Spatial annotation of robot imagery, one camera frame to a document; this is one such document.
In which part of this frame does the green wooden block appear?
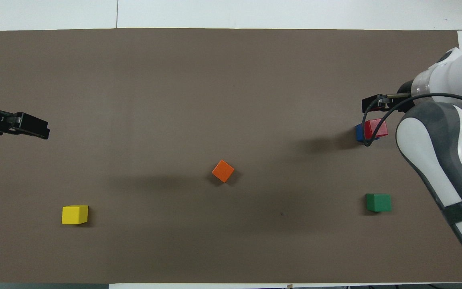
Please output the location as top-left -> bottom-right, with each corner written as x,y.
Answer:
366,193 -> 392,212

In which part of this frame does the orange wooden block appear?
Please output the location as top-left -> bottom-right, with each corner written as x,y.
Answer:
212,160 -> 235,183

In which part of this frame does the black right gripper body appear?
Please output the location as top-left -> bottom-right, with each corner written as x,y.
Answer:
395,80 -> 415,106

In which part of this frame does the red wooden block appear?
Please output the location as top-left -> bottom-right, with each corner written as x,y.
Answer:
364,119 -> 388,139

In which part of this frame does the yellow wooden block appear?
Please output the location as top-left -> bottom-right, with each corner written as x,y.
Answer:
62,205 -> 89,225

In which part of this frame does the blue wooden block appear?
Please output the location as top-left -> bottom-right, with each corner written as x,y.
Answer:
355,124 -> 380,142

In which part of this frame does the brown table mat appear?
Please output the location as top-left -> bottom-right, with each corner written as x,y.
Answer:
0,28 -> 462,284

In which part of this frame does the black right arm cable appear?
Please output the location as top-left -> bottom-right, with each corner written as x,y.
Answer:
361,93 -> 462,147

